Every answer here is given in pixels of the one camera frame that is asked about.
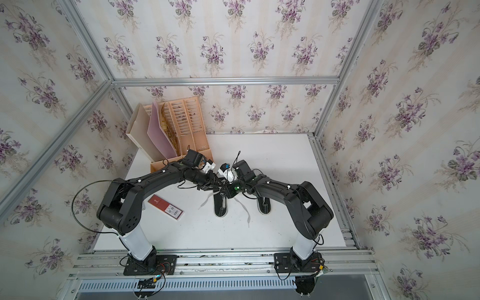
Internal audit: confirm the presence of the yellow wanted poster book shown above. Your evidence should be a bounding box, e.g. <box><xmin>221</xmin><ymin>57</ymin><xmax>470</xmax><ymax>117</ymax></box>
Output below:
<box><xmin>159</xmin><ymin>102</ymin><xmax>180</xmax><ymax>155</ymax></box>

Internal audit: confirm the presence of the black canvas sneaker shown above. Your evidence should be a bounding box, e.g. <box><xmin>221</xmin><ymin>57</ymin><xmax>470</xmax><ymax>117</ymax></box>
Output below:
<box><xmin>257</xmin><ymin>197</ymin><xmax>271</xmax><ymax>215</ymax></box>
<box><xmin>198</xmin><ymin>191</ymin><xmax>251</xmax><ymax>227</ymax></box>

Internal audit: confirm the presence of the red card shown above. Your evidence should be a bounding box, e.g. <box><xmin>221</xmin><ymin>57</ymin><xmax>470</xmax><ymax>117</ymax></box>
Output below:
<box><xmin>147</xmin><ymin>194</ymin><xmax>184</xmax><ymax>221</ymax></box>

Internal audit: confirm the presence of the pink folder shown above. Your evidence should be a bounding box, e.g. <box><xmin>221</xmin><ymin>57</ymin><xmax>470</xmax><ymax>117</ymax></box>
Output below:
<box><xmin>147</xmin><ymin>101</ymin><xmax>178</xmax><ymax>159</ymax></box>

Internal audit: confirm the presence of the beige folder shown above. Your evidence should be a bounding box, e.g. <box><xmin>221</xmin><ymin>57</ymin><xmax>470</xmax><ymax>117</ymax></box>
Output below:
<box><xmin>126</xmin><ymin>103</ymin><xmax>165</xmax><ymax>163</ymax></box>

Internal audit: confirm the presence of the small circuit board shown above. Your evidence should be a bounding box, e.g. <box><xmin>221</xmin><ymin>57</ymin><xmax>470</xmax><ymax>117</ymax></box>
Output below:
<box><xmin>136</xmin><ymin>278</ymin><xmax>158</xmax><ymax>290</ymax></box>

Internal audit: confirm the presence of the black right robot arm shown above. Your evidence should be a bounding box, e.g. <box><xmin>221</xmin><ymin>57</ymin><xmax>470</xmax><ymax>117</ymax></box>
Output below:
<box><xmin>214</xmin><ymin>175</ymin><xmax>334</xmax><ymax>261</ymax></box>

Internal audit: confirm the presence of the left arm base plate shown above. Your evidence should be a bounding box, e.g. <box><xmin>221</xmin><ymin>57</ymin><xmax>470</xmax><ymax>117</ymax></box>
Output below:
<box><xmin>123</xmin><ymin>254</ymin><xmax>178</xmax><ymax>276</ymax></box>

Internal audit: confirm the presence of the aluminium rail frame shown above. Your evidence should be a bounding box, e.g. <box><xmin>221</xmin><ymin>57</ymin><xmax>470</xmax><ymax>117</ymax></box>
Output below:
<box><xmin>58</xmin><ymin>1</ymin><xmax>390</xmax><ymax>300</ymax></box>

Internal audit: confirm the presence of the peach plastic file organizer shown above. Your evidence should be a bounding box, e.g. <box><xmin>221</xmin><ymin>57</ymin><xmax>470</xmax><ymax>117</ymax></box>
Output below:
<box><xmin>144</xmin><ymin>96</ymin><xmax>213</xmax><ymax>162</ymax></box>

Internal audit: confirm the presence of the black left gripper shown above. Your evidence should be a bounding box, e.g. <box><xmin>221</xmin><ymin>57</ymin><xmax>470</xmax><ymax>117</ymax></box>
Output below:
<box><xmin>189</xmin><ymin>169</ymin><xmax>223</xmax><ymax>192</ymax></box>

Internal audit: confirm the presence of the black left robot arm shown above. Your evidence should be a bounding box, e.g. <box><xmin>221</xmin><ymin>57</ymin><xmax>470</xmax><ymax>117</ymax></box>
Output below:
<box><xmin>96</xmin><ymin>162</ymin><xmax>226</xmax><ymax>270</ymax></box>

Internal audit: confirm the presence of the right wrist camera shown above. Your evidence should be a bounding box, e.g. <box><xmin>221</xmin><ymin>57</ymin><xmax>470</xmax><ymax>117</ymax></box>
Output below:
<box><xmin>217</xmin><ymin>160</ymin><xmax>256</xmax><ymax>183</ymax></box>

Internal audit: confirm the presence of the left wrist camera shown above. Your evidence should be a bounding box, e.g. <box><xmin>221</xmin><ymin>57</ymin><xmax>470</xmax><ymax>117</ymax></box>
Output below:
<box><xmin>181</xmin><ymin>149</ymin><xmax>216</xmax><ymax>173</ymax></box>

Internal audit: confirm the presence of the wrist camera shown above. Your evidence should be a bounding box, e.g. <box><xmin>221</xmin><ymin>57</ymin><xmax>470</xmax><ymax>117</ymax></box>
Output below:
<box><xmin>217</xmin><ymin>160</ymin><xmax>256</xmax><ymax>183</ymax></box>
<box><xmin>181</xmin><ymin>149</ymin><xmax>216</xmax><ymax>173</ymax></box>

